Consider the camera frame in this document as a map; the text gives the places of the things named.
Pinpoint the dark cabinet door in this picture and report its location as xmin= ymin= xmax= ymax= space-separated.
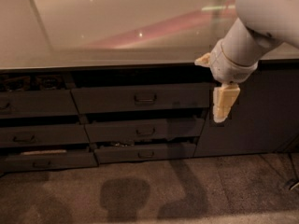
xmin=194 ymin=60 xmax=299 ymax=157

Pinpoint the dark drawer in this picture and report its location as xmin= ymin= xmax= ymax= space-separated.
xmin=71 ymin=83 xmax=209 ymax=114
xmin=0 ymin=150 xmax=98 ymax=173
xmin=0 ymin=124 xmax=89 ymax=147
xmin=94 ymin=142 xmax=196 ymax=163
xmin=0 ymin=90 xmax=77 ymax=119
xmin=85 ymin=117 xmax=205 ymax=142

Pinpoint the black chair base leg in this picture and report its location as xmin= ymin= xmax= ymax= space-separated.
xmin=285 ymin=153 xmax=299 ymax=191

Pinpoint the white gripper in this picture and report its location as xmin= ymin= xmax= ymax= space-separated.
xmin=194 ymin=39 xmax=258 ymax=123

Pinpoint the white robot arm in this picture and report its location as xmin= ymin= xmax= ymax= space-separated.
xmin=195 ymin=0 xmax=299 ymax=123

